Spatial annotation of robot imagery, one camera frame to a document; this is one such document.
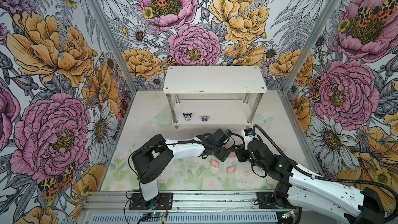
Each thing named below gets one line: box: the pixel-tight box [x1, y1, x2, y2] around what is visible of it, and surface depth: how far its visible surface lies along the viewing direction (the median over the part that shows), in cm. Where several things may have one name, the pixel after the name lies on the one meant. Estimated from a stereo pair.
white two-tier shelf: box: [162, 65, 268, 129], surface depth 89 cm
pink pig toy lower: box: [227, 165, 236, 174], surface depth 85 cm
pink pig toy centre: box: [210, 159, 220, 169], surface depth 85 cm
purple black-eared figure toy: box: [182, 112, 193, 122], surface depth 95 cm
